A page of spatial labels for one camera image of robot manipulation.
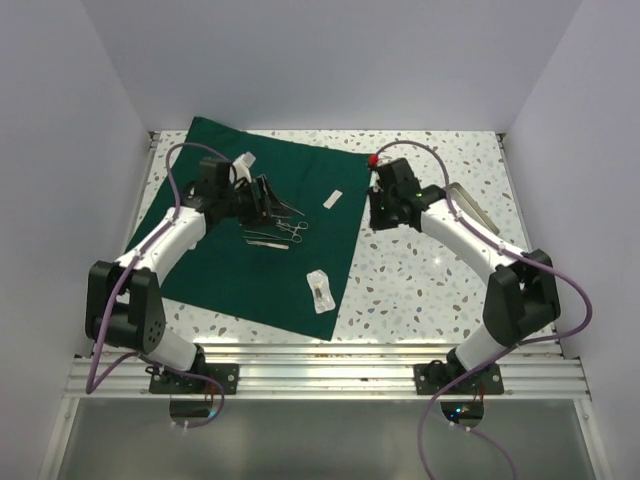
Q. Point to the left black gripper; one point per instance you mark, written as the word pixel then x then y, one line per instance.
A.
pixel 265 206

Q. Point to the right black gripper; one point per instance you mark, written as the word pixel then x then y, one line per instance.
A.
pixel 378 222

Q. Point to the thin steel tweezers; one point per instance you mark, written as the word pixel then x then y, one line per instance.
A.
pixel 258 234

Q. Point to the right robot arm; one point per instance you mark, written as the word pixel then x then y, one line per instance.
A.
pixel 520 298

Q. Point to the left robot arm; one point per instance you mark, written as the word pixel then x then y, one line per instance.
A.
pixel 124 302

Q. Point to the green surgical cloth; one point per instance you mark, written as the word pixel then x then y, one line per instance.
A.
pixel 225 289

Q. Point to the clear plastic blister pack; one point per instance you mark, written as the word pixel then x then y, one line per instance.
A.
pixel 319 285

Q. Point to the metal instrument tray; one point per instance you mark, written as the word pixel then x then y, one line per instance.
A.
pixel 463 209

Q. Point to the small white paper packet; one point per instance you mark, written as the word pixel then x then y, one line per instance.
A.
pixel 332 199

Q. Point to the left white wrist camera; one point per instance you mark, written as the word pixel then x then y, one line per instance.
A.
pixel 242 167

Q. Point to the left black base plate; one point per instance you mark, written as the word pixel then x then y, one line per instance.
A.
pixel 211 378

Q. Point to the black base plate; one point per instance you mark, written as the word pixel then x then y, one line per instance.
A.
pixel 211 378
pixel 436 376

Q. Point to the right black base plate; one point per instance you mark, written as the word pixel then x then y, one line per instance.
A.
pixel 436 376

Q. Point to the aluminium mounting rail frame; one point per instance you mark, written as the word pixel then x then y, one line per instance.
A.
pixel 346 408

